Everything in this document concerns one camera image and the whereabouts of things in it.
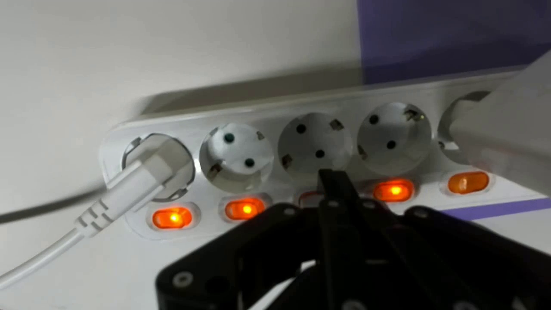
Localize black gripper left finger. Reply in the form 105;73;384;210
155;204;318;310

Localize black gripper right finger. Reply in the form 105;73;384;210
318;171;551;310

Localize white power strip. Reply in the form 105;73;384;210
99;73;547;243

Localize white power adapter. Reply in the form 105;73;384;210
449;54;551;197

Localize white plug with cable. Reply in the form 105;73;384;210
0;135;194;290

